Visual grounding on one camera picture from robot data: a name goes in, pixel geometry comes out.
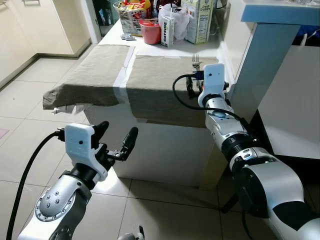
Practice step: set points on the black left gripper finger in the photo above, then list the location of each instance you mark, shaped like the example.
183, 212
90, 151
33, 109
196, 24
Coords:
131, 142
101, 131

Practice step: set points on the silver metal fork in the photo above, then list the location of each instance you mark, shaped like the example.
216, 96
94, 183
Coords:
196, 62

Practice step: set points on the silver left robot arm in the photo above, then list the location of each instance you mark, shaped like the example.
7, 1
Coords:
55, 205

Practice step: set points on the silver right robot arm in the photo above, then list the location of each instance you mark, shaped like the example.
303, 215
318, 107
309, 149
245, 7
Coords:
270, 185

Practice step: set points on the beige cloth placemat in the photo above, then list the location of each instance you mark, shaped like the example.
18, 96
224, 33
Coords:
85, 75
155, 85

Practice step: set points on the white Oatside milk carton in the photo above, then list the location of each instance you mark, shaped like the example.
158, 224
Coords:
167, 32

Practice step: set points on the cream crackers box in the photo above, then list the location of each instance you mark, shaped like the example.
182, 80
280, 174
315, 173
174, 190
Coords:
200, 22

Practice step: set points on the white plastic bag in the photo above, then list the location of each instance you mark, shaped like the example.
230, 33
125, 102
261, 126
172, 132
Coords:
181, 22

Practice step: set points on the red instant noodle cup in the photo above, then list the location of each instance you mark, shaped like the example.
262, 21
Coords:
150, 34

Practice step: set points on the white raised bar counter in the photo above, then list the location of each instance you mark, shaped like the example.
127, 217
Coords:
260, 60

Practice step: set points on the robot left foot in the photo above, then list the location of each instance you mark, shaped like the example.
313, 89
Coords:
129, 235

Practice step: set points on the small blister pack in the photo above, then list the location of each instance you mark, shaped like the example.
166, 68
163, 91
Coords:
128, 37

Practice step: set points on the yellow red snack bag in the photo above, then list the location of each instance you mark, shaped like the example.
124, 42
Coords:
134, 7

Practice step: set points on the beige floor cabinet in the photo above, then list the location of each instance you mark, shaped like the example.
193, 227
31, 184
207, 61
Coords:
40, 25

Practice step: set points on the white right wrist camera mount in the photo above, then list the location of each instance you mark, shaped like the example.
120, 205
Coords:
214, 80

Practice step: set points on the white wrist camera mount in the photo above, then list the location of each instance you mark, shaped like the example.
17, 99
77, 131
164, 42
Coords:
214, 80
80, 142

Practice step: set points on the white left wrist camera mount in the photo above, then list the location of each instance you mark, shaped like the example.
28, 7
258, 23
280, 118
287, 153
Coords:
80, 142

